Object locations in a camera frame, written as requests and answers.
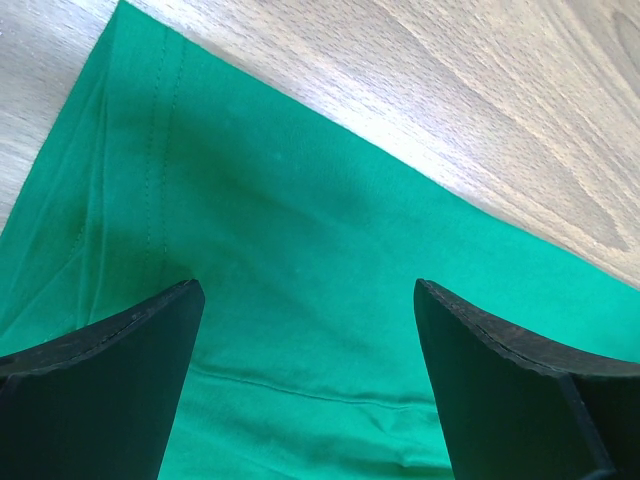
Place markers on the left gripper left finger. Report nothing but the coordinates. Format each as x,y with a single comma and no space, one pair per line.
100,402

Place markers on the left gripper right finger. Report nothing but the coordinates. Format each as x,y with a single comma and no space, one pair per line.
516,405

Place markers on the green t shirt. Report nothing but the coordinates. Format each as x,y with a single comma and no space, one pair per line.
166,163

